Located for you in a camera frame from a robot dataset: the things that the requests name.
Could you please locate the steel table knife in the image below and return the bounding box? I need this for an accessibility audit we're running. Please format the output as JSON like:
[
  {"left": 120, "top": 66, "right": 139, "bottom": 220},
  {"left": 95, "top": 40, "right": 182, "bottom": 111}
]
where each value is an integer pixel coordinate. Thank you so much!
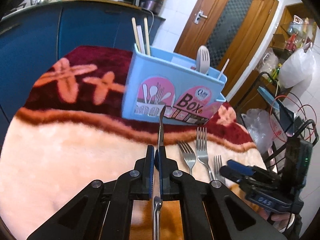
[{"left": 152, "top": 106, "right": 165, "bottom": 239}]

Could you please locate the beige plastic spoon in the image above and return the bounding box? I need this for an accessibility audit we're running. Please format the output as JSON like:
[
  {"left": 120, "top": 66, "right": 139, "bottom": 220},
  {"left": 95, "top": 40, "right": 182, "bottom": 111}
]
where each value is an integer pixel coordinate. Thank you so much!
[{"left": 196, "top": 46, "right": 210, "bottom": 74}]

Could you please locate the wooden chopstick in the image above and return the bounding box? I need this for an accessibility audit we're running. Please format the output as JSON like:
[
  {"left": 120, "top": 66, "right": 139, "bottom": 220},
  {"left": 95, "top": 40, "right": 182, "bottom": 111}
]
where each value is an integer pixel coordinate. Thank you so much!
[
  {"left": 144, "top": 17, "right": 151, "bottom": 56},
  {"left": 131, "top": 17, "right": 141, "bottom": 52}
]

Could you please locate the blue kitchen cabinet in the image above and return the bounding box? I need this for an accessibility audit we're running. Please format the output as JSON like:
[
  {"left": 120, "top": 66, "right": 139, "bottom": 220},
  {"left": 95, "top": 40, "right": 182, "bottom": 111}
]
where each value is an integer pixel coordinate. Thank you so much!
[{"left": 1, "top": 1, "right": 165, "bottom": 140}]

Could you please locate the short steel fork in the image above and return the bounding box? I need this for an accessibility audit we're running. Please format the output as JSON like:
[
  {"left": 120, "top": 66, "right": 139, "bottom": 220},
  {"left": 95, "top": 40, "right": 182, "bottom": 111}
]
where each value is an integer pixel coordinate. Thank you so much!
[{"left": 213, "top": 155, "right": 226, "bottom": 185}]

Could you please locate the small steel fork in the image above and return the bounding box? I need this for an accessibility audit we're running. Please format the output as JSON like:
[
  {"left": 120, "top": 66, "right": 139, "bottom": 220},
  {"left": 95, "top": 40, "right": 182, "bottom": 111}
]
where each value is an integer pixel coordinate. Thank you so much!
[{"left": 178, "top": 141, "right": 196, "bottom": 176}]

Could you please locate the long steel fork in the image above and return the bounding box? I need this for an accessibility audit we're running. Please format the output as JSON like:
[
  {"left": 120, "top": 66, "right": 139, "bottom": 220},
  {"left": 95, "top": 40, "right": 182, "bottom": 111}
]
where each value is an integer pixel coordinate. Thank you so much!
[{"left": 196, "top": 127, "right": 214, "bottom": 181}]

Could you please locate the clear plastic bag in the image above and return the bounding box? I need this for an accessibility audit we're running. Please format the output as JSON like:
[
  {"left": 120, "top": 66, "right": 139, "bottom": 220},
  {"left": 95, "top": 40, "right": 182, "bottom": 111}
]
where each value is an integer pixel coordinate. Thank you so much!
[{"left": 241, "top": 108, "right": 287, "bottom": 154}]

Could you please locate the red and peach blanket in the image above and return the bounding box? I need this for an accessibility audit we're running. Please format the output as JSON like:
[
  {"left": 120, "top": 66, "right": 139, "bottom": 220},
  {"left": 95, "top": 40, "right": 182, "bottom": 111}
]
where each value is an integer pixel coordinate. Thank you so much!
[{"left": 1, "top": 46, "right": 265, "bottom": 239}]

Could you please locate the light blue utensil box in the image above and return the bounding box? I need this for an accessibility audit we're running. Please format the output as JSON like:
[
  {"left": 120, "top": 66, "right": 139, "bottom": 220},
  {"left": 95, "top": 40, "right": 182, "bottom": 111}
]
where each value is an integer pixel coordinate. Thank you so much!
[{"left": 121, "top": 47, "right": 227, "bottom": 126}]

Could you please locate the white plastic bag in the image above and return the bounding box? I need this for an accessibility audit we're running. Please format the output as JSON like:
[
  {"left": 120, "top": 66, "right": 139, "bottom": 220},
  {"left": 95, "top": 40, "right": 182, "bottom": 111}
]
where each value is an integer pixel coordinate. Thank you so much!
[{"left": 278, "top": 48, "right": 317, "bottom": 88}]

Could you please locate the wooden door with glass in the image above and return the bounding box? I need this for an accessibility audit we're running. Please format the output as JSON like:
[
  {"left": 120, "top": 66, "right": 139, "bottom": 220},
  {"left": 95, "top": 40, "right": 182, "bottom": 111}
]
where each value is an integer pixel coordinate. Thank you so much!
[{"left": 175, "top": 0, "right": 279, "bottom": 95}]

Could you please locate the rice cooker pot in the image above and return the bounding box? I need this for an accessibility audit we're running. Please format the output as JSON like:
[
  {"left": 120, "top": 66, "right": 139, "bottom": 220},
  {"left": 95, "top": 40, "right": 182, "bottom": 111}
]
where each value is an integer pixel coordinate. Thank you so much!
[{"left": 139, "top": 0, "right": 164, "bottom": 15}]

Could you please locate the black wire rack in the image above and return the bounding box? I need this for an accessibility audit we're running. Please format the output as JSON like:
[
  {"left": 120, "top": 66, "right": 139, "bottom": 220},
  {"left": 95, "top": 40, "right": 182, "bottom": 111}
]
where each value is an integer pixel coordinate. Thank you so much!
[{"left": 235, "top": 71, "right": 320, "bottom": 170}]

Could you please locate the silver door handle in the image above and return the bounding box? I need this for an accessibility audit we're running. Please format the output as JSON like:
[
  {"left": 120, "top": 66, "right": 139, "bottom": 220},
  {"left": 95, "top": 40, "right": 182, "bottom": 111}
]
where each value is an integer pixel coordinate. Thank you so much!
[{"left": 194, "top": 10, "right": 208, "bottom": 24}]

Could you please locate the white cable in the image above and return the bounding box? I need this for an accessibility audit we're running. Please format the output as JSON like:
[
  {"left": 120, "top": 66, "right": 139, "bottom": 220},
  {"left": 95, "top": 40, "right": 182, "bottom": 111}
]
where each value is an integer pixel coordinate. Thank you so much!
[{"left": 141, "top": 7, "right": 156, "bottom": 40}]

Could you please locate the wooden wall shelf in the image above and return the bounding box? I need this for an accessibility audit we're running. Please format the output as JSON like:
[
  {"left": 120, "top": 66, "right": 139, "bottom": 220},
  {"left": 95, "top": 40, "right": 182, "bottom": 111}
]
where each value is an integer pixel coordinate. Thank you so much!
[{"left": 228, "top": 3, "right": 317, "bottom": 111}]

